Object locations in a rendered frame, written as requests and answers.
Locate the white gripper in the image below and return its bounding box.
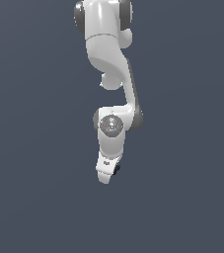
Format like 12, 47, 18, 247
95, 150, 122, 185

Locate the small dark object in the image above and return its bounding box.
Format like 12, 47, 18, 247
112, 162, 121, 176

